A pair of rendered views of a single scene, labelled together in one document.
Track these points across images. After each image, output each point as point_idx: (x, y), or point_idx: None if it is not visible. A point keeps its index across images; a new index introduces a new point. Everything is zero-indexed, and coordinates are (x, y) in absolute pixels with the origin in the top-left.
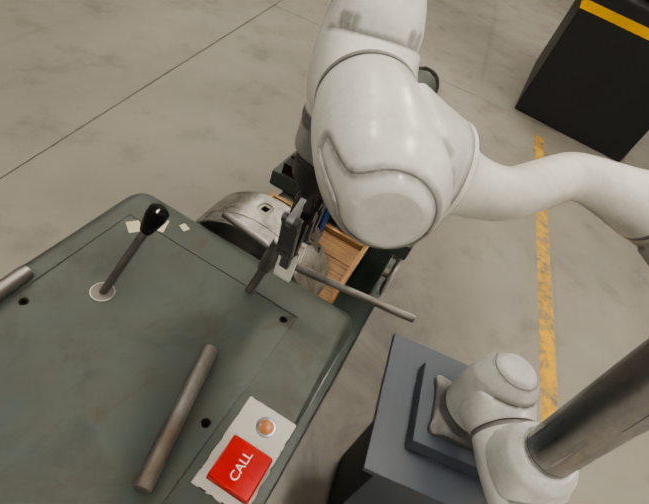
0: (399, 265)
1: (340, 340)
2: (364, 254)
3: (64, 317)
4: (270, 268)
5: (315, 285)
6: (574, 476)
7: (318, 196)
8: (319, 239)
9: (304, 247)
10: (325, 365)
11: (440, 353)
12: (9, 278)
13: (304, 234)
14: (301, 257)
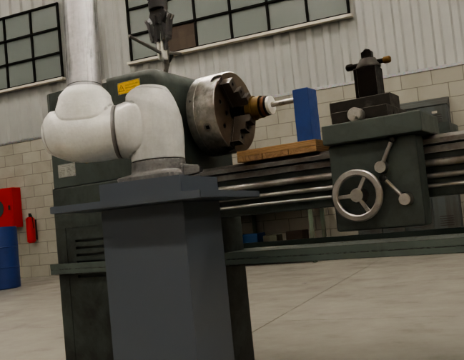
0: (347, 171)
1: (141, 71)
2: (312, 147)
3: None
4: (164, 60)
5: (199, 96)
6: (66, 88)
7: (154, 14)
8: (224, 83)
9: (160, 41)
10: (129, 73)
11: (240, 190)
12: None
13: (155, 31)
14: (161, 47)
